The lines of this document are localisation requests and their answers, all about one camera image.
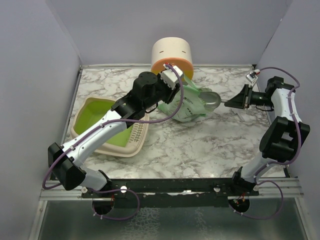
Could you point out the cream round drawer cabinet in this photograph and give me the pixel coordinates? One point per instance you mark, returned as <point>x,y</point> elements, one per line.
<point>175,51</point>

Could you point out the silver metal scoop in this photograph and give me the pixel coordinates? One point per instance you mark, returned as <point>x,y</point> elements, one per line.
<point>212,100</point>

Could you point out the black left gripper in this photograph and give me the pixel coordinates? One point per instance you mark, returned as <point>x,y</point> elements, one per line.
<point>171,92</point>

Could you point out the green cat litter bag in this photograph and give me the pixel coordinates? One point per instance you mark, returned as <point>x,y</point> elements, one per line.
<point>192,106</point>

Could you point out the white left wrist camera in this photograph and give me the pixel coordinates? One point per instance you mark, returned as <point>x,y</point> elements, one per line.
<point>169,77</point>

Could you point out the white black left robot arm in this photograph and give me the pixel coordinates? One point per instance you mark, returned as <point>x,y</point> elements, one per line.
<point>66,161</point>

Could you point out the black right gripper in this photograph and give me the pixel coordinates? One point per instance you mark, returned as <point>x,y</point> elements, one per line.
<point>243,100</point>

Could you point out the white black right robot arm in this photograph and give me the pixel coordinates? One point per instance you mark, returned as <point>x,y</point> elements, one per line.
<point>282,140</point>

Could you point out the grey plastic bag clip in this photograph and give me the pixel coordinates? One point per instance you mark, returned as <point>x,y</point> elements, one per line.
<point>239,115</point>

